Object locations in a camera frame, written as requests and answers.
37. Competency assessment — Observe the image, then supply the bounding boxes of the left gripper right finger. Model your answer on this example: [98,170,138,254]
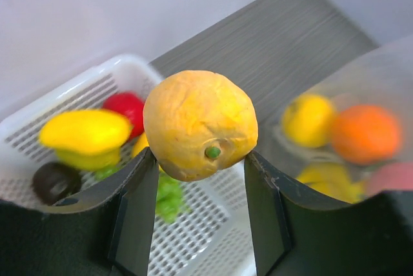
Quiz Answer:
[244,152,412,275]

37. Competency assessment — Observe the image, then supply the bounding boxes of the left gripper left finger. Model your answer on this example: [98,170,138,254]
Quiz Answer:
[1,148,158,275]

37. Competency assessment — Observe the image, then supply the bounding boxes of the yellow banana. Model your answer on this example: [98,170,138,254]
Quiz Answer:
[296,162,365,204]

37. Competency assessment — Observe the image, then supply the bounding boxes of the clear pink zip top bag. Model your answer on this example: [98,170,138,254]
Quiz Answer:
[259,36,412,204]

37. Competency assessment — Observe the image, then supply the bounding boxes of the pink peach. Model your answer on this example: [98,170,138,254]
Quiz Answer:
[365,162,412,196]

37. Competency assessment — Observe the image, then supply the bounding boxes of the yellow lemon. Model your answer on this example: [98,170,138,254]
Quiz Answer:
[281,93,337,148]

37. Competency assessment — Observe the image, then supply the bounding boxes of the orange fruit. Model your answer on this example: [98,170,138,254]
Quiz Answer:
[331,104,403,165]

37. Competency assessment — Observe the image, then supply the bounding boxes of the small yellow pepper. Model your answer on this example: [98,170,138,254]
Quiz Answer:
[143,70,258,182]

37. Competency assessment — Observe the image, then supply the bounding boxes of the green grapes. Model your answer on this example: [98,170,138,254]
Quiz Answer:
[95,164,191,224]

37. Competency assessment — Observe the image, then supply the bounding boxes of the dark mangosteen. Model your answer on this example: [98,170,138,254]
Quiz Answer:
[32,161,82,205]

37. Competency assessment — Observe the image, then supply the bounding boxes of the yellow pear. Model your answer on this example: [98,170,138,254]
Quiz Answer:
[131,132,149,159]

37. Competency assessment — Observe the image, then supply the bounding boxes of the yellow mango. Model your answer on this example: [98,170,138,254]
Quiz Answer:
[39,109,132,171]

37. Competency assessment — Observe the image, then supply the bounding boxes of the red apple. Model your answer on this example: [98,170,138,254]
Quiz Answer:
[102,92,145,140]

